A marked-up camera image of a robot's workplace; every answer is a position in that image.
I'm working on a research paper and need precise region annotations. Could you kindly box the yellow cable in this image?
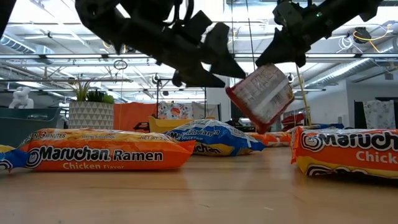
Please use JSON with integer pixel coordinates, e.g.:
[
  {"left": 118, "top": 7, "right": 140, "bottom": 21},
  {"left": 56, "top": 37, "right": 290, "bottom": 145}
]
[{"left": 295, "top": 66, "right": 313, "bottom": 127}]

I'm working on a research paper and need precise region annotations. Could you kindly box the orange Maruchan chicken ramen pack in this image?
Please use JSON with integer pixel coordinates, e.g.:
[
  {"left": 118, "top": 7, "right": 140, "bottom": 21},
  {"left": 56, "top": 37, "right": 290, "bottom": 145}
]
[
  {"left": 247, "top": 131, "right": 293, "bottom": 148},
  {"left": 290, "top": 126, "right": 398, "bottom": 180},
  {"left": 18, "top": 128, "right": 197, "bottom": 173}
]

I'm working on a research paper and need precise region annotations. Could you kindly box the black metal table frame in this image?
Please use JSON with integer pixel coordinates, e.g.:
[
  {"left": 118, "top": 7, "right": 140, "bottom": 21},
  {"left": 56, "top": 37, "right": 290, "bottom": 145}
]
[{"left": 0, "top": 0, "right": 17, "bottom": 38}]

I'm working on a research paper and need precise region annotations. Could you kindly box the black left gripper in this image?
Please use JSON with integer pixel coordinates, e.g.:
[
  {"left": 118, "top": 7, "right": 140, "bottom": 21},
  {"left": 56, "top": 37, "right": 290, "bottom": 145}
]
[{"left": 119, "top": 11, "right": 247, "bottom": 89}]

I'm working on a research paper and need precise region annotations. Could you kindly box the yellow plastic bin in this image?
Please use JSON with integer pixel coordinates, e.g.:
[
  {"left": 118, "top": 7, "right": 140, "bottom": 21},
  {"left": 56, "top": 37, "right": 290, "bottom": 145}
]
[{"left": 148, "top": 115, "right": 215, "bottom": 134}]

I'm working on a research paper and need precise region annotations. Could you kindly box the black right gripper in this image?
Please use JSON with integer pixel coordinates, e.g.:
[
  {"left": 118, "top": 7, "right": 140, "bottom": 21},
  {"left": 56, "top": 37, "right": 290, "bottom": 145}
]
[{"left": 255, "top": 0, "right": 332, "bottom": 68}]

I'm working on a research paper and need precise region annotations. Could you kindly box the grey cloth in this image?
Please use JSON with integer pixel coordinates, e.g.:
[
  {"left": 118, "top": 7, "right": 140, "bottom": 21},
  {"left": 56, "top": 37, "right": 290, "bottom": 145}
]
[{"left": 191, "top": 102, "right": 220, "bottom": 121}]

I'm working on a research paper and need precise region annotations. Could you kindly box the succulent in white patterned pot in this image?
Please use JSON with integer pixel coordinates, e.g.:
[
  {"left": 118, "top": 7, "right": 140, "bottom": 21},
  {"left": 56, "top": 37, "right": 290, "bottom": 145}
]
[{"left": 67, "top": 77, "right": 116, "bottom": 131}]

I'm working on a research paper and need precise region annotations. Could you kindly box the floral cloth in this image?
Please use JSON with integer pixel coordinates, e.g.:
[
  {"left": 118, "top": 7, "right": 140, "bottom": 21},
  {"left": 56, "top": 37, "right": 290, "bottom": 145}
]
[
  {"left": 362, "top": 100, "right": 396, "bottom": 130},
  {"left": 157, "top": 101, "right": 194, "bottom": 121}
]

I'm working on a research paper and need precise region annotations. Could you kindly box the teal plastic bin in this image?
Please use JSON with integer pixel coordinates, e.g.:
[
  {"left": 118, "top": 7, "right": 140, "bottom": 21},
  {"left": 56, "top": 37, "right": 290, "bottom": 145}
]
[{"left": 0, "top": 106, "right": 63, "bottom": 149}]

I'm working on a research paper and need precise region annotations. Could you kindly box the red Maruchan ramen pack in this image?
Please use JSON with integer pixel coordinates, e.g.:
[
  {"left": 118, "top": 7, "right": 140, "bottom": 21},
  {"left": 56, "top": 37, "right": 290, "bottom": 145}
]
[{"left": 225, "top": 63, "right": 295, "bottom": 134}]

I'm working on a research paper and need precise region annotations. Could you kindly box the blue Maruchan ramen pack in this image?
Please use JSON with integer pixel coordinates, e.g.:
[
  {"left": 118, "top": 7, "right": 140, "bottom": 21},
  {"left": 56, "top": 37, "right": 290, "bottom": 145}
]
[
  {"left": 164, "top": 119, "right": 266, "bottom": 157},
  {"left": 0, "top": 144, "right": 30, "bottom": 174},
  {"left": 306, "top": 123, "right": 345, "bottom": 130}
]

